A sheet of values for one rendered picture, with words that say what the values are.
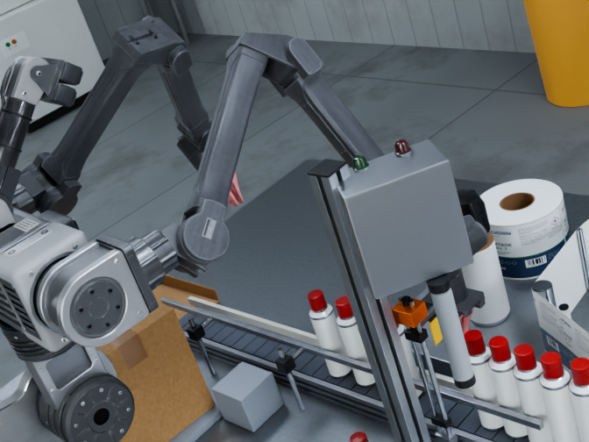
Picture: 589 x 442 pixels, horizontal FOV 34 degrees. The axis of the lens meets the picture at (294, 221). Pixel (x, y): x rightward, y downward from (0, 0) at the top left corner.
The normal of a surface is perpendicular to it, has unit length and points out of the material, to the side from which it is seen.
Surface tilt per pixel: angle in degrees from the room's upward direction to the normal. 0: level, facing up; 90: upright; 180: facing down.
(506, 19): 90
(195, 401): 90
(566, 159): 0
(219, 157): 59
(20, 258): 0
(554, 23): 93
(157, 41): 41
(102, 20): 90
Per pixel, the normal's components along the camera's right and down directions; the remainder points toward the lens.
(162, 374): 0.63, 0.19
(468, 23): -0.71, 0.51
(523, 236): -0.15, 0.51
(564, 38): -0.38, 0.58
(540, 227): 0.22, 0.40
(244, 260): -0.29, -0.84
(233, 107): 0.38, -0.26
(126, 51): -0.47, 0.11
